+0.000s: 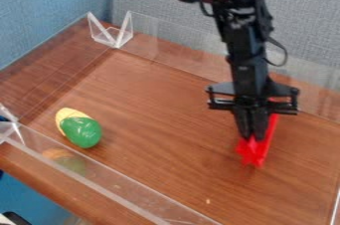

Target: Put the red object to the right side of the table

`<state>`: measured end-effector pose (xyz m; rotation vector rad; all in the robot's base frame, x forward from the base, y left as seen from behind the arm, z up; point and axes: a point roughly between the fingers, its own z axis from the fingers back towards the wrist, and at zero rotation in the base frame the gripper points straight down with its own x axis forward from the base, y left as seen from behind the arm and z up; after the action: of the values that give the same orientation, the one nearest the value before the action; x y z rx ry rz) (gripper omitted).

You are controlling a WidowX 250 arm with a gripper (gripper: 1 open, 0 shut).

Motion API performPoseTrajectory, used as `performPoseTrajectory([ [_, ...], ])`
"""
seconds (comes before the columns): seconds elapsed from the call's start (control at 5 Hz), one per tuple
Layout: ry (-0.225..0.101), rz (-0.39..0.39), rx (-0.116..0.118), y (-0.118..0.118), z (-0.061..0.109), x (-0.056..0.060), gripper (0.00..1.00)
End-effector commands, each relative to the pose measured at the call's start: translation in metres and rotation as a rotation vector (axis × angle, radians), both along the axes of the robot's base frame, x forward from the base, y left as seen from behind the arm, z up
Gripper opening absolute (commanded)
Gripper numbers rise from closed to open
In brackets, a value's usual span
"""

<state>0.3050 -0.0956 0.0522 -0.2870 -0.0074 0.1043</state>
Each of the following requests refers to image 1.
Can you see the red star-shaped block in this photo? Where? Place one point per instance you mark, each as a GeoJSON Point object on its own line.
{"type": "Point", "coordinates": [253, 150]}

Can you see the clear acrylic left bracket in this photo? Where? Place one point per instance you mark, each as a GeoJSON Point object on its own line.
{"type": "Point", "coordinates": [9, 126]}

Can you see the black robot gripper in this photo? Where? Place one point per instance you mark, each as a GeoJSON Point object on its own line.
{"type": "Point", "coordinates": [252, 91]}

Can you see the green and yellow toy corn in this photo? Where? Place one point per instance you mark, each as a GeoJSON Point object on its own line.
{"type": "Point", "coordinates": [77, 127]}

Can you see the clear acrylic corner bracket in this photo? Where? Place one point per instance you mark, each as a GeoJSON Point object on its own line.
{"type": "Point", "coordinates": [113, 37]}

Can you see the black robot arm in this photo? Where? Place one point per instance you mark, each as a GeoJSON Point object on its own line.
{"type": "Point", "coordinates": [244, 26]}

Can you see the clear acrylic front wall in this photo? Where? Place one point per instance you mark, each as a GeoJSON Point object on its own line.
{"type": "Point", "coordinates": [88, 187]}

